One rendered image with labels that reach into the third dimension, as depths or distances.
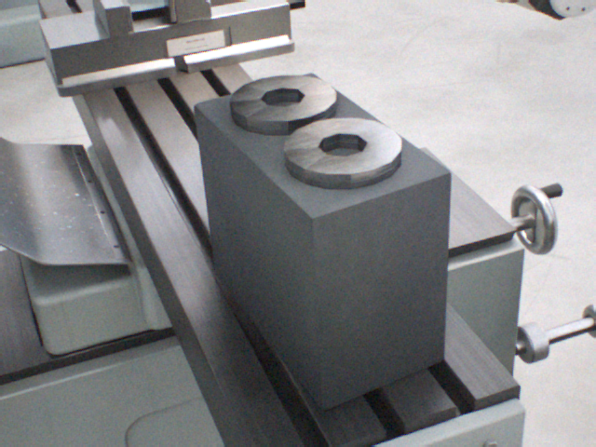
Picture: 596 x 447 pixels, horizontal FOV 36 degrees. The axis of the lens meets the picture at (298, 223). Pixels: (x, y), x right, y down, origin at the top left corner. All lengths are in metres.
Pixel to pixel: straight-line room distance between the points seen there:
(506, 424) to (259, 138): 0.31
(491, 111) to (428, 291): 2.70
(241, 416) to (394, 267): 0.18
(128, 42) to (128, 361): 0.44
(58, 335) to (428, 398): 0.53
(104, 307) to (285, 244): 0.47
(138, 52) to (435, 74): 2.47
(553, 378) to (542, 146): 1.13
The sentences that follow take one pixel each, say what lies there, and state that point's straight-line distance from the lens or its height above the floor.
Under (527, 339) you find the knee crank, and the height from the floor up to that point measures 0.59.
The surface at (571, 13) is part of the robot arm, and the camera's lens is 1.18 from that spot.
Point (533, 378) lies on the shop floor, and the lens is 2.27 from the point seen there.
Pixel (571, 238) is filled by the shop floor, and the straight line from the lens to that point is 2.75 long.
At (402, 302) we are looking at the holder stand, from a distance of 0.74.
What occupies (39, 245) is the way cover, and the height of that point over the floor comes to 0.94.
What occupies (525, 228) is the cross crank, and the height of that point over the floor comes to 0.68.
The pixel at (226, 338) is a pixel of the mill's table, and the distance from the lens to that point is 0.84.
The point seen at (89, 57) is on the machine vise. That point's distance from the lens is 1.33.
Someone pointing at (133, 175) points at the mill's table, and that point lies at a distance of 1.11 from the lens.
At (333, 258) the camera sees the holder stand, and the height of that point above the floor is 1.13.
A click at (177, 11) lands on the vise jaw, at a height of 1.07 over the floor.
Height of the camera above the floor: 1.52
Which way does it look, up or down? 33 degrees down
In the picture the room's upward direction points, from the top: 4 degrees counter-clockwise
